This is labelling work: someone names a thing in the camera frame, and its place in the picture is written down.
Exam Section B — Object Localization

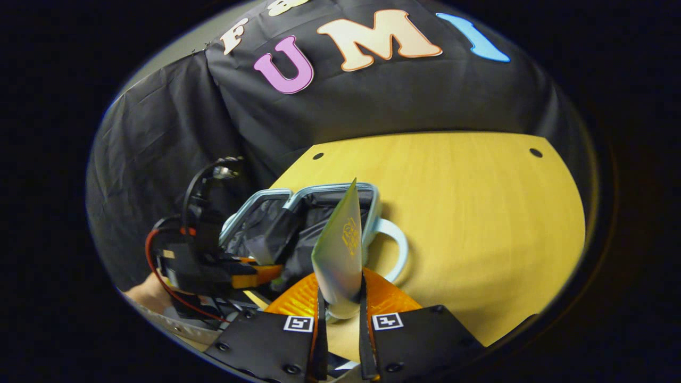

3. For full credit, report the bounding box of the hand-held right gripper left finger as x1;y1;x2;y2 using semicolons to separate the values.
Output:
205;271;329;383

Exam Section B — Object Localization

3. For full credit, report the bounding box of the black backdrop cloth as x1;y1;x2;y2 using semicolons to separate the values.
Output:
88;0;586;293

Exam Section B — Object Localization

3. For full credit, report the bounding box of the red gripper cable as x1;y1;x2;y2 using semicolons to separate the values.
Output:
145;228;229;324

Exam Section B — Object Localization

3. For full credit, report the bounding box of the grey ribbed garment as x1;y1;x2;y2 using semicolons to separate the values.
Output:
136;306;221;346

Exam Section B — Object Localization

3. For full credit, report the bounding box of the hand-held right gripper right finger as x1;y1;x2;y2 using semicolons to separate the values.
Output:
359;268;485;381

